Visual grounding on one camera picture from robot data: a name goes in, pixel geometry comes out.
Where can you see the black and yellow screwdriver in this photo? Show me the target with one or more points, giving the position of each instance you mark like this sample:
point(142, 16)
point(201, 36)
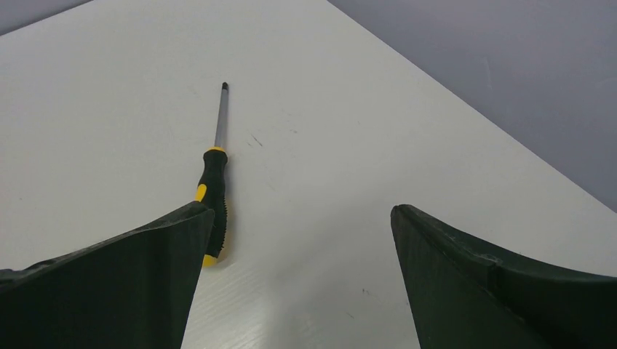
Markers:
point(211, 188)

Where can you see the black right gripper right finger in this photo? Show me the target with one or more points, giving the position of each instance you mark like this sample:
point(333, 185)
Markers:
point(465, 292)

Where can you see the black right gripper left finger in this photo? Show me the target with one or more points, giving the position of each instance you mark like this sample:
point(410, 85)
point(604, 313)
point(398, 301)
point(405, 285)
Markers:
point(134, 290)

